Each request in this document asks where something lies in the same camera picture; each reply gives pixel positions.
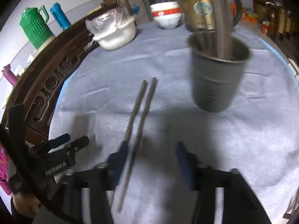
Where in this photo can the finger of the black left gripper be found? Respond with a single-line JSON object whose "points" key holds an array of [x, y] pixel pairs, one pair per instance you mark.
{"points": [[77, 145], [45, 147]]}

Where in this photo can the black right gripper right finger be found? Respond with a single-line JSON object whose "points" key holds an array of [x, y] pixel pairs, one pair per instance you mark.
{"points": [[240, 202]]}

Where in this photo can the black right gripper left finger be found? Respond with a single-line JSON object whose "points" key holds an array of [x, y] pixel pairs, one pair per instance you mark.
{"points": [[104, 177]]}

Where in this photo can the grey chopstick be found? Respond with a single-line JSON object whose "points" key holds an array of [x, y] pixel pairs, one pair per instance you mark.
{"points": [[150, 95], [127, 137]]}

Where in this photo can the dark wooden chopstick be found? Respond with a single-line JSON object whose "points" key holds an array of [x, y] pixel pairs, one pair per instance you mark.
{"points": [[223, 28]]}

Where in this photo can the steel chopstick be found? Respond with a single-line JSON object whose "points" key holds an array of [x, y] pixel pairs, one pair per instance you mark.
{"points": [[206, 41]]}

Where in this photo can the person's left hand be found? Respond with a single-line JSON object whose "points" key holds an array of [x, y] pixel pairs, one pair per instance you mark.
{"points": [[26, 204]]}

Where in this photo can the dark carved wooden sideboard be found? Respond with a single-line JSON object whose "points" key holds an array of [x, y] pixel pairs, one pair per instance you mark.
{"points": [[40, 85]]}

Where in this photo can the purple bottle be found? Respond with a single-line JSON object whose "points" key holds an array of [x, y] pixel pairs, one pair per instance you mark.
{"points": [[9, 75]]}

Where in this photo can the grey cloth table mat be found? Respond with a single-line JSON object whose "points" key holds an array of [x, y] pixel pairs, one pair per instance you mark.
{"points": [[257, 133]]}

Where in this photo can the blue table cover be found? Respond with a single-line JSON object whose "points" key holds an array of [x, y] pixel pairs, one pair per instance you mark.
{"points": [[265, 40]]}

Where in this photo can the green thermos flask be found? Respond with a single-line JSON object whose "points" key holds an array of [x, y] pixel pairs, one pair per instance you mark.
{"points": [[34, 24]]}

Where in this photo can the white pot with plastic bag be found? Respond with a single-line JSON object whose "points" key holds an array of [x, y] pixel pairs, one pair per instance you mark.
{"points": [[113, 29]]}

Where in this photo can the blue water bottle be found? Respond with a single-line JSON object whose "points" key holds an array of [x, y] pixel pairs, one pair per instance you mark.
{"points": [[60, 16]]}

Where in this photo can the wooden chair near sideboard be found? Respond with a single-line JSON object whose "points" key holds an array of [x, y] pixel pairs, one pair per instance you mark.
{"points": [[135, 8]]}

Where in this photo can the grey utensil holder cup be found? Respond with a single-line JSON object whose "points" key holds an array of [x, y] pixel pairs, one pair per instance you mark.
{"points": [[215, 81]]}

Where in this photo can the stacked red white bowls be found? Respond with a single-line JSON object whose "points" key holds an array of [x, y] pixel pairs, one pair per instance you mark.
{"points": [[167, 15]]}

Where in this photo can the gold electric kettle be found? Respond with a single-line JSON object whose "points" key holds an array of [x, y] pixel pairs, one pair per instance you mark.
{"points": [[198, 14]]}

